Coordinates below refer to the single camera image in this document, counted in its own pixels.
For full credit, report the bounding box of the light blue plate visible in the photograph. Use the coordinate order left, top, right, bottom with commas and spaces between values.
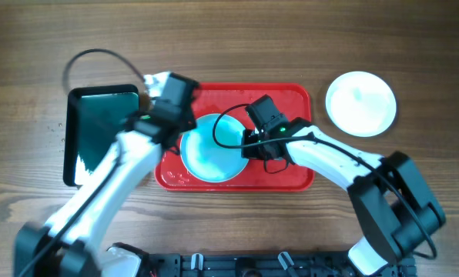
180, 114, 249, 183

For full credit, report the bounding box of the white round plate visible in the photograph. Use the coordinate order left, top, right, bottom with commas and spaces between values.
325, 71, 397, 138

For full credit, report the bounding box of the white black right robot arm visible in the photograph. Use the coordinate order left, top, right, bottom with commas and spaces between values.
242, 118, 446, 275

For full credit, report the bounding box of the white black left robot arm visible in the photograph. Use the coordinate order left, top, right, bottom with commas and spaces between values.
14, 98, 195, 276

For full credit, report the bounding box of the black water tray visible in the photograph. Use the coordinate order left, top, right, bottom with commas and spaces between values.
62, 84, 139, 187

